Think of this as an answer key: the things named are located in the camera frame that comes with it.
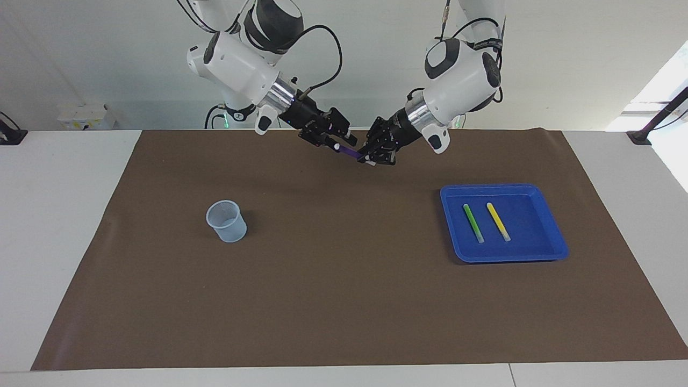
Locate blue plastic tray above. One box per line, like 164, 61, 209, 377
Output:
440, 184, 569, 264

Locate black right base cable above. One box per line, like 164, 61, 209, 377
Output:
204, 104, 226, 130

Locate black table clamp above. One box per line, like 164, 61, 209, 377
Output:
0, 112, 27, 146

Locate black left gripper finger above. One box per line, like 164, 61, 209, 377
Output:
359, 117, 385, 159
365, 148, 397, 166

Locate black pole stand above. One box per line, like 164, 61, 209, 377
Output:
626, 86, 688, 146

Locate brown table mat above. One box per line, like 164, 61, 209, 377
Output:
31, 128, 688, 371

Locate purple marker pen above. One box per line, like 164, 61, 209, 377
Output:
333, 142, 377, 166

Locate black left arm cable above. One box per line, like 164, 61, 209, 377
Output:
407, 0, 506, 104

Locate green marker pen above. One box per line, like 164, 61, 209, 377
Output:
463, 204, 485, 244

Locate bright window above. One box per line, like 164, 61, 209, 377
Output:
606, 40, 688, 132

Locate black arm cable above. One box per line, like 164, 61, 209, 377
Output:
407, 0, 506, 104
293, 24, 343, 102

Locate yellow marker pen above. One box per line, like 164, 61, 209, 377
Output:
486, 202, 511, 242

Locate white power strip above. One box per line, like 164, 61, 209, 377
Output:
56, 104, 116, 130

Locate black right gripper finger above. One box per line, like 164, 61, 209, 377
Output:
329, 107, 358, 147
300, 129, 343, 152

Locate translucent plastic cup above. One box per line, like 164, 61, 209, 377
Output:
206, 200, 248, 243

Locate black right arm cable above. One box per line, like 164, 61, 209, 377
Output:
293, 24, 343, 102

